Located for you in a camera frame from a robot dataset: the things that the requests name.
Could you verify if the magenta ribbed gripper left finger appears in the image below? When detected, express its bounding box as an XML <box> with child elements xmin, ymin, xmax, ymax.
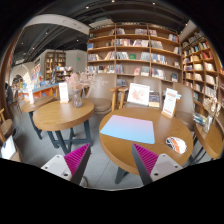
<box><xmin>40</xmin><ymin>143</ymin><xmax>92</xmax><ymax>186</ymax></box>

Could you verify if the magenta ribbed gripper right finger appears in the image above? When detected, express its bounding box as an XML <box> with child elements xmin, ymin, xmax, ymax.
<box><xmin>131</xmin><ymin>143</ymin><xmax>184</xmax><ymax>186</ymax></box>

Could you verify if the blue pink gradient mouse pad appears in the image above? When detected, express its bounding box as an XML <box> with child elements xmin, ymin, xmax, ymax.
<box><xmin>100</xmin><ymin>115</ymin><xmax>155</xmax><ymax>144</ymax></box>

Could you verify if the white orange patterned computer mouse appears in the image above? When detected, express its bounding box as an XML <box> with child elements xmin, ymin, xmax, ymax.
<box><xmin>166</xmin><ymin>136</ymin><xmax>187</xmax><ymax>154</ymax></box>

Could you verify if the round wooden table right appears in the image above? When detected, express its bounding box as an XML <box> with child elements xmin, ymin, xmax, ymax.
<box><xmin>98</xmin><ymin>106</ymin><xmax>194</xmax><ymax>185</ymax></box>

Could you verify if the round wooden table left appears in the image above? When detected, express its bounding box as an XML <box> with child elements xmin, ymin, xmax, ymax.
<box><xmin>33</xmin><ymin>99</ymin><xmax>94</xmax><ymax>154</ymax></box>

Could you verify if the white orange sign stand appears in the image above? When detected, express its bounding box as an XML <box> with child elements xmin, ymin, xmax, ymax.
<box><xmin>162</xmin><ymin>88</ymin><xmax>177</xmax><ymax>118</ymax></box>

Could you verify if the dark book on chair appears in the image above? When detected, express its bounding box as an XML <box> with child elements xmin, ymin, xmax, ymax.
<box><xmin>149</xmin><ymin>92</ymin><xmax>160</xmax><ymax>107</ymax></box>

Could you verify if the beige armchair right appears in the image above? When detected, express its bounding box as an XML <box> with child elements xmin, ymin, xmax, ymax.
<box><xmin>173</xmin><ymin>83</ymin><xmax>195</xmax><ymax>132</ymax></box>

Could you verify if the beige armchair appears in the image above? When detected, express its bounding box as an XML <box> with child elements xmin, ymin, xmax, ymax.
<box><xmin>118</xmin><ymin>75</ymin><xmax>165</xmax><ymax>111</ymax></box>
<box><xmin>173</xmin><ymin>83</ymin><xmax>195</xmax><ymax>132</ymax></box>
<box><xmin>86</xmin><ymin>73</ymin><xmax>120</xmax><ymax>115</ymax></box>

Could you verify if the white picture card on chair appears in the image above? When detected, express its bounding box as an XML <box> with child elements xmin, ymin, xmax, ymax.
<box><xmin>127</xmin><ymin>83</ymin><xmax>150</xmax><ymax>106</ymax></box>

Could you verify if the round wooden table far-right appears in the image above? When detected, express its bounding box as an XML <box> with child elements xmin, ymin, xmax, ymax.
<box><xmin>190</xmin><ymin>124</ymin><xmax>223</xmax><ymax>165</ymax></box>

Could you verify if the beige armchair left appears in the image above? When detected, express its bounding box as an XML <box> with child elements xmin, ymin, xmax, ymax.
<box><xmin>86</xmin><ymin>73</ymin><xmax>120</xmax><ymax>115</ymax></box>

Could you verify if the small round wooden table far-left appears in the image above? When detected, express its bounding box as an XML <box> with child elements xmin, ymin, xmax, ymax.
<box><xmin>22</xmin><ymin>96</ymin><xmax>54</xmax><ymax>138</ymax></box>

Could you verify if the orange blue display counter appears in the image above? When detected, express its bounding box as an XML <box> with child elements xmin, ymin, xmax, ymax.
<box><xmin>18</xmin><ymin>83</ymin><xmax>59</xmax><ymax>101</ymax></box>

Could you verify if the white sign on left table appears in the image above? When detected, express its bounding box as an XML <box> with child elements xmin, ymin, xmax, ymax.
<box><xmin>59</xmin><ymin>82</ymin><xmax>69</xmax><ymax>103</ymax></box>

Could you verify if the beige armchair centre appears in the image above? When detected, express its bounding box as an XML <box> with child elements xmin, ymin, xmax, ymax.
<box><xmin>118</xmin><ymin>75</ymin><xmax>165</xmax><ymax>111</ymax></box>

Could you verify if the wooden chair at left edge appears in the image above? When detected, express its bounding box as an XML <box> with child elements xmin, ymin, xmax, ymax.
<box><xmin>0</xmin><ymin>109</ymin><xmax>13</xmax><ymax>143</ymax></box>

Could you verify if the glass vase with dried flowers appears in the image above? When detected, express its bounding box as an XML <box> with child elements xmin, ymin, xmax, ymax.
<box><xmin>65</xmin><ymin>71</ymin><xmax>95</xmax><ymax>108</ymax></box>

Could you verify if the white sign on far-left table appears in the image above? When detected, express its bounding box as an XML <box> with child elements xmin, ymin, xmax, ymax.
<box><xmin>28</xmin><ymin>89</ymin><xmax>34</xmax><ymax>104</ymax></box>

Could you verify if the glass vase on far-right table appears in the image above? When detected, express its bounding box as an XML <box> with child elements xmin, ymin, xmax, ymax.
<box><xmin>203</xmin><ymin>97</ymin><xmax>221</xmax><ymax>133</ymax></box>

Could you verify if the distant wooden bookshelf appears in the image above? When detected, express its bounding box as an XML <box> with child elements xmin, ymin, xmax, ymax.
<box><xmin>45</xmin><ymin>52</ymin><xmax>73</xmax><ymax>83</ymax></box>

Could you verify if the wooden bookshelf right wall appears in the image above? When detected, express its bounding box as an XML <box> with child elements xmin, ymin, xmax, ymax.
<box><xmin>181</xmin><ymin>28</ymin><xmax>224</xmax><ymax>125</ymax></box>

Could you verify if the large wooden bookshelf back wall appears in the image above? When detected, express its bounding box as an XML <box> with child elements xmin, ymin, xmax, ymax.
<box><xmin>85</xmin><ymin>22</ymin><xmax>184</xmax><ymax>84</ymax></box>

